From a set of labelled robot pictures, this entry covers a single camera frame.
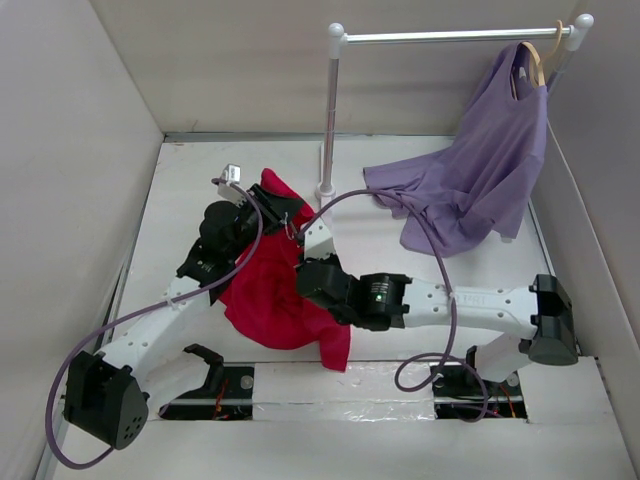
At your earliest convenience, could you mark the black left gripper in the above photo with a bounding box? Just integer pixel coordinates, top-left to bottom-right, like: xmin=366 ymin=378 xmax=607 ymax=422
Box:
xmin=226 ymin=185 xmax=303 ymax=262

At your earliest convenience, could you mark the red t-shirt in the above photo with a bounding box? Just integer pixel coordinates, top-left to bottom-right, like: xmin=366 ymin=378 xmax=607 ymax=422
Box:
xmin=218 ymin=167 xmax=353 ymax=373

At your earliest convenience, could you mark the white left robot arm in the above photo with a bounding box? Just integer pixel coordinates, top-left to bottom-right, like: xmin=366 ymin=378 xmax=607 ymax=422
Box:
xmin=63 ymin=184 xmax=304 ymax=450

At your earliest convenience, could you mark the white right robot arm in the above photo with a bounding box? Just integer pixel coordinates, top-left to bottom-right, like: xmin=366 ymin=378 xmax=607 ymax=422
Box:
xmin=296 ymin=257 xmax=579 ymax=393

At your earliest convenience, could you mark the purple t-shirt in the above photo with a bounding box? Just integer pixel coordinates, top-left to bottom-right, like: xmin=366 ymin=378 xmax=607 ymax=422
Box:
xmin=363 ymin=42 xmax=548 ymax=257

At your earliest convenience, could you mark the wooden hanger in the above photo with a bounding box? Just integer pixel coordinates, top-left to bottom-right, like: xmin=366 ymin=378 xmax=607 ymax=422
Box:
xmin=521 ymin=20 xmax=564 ymax=88

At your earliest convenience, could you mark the white metal clothes rack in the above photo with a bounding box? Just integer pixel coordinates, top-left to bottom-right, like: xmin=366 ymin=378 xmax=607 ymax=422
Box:
xmin=315 ymin=13 xmax=595 ymax=203

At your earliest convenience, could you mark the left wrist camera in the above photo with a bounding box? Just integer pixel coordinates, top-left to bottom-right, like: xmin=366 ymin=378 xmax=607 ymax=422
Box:
xmin=217 ymin=164 xmax=244 ymax=204

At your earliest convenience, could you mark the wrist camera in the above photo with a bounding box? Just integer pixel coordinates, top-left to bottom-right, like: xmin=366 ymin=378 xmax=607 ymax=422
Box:
xmin=301 ymin=218 xmax=336 ymax=261
xmin=217 ymin=164 xmax=244 ymax=204

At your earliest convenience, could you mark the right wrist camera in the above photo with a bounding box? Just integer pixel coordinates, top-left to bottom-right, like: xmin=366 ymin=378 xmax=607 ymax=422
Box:
xmin=301 ymin=218 xmax=336 ymax=261

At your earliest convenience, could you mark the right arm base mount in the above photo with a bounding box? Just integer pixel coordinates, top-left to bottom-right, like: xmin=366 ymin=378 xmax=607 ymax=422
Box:
xmin=430 ymin=356 xmax=527 ymax=422

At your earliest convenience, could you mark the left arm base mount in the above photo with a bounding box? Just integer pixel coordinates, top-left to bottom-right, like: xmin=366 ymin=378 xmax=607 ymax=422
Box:
xmin=158 ymin=344 xmax=255 ymax=421

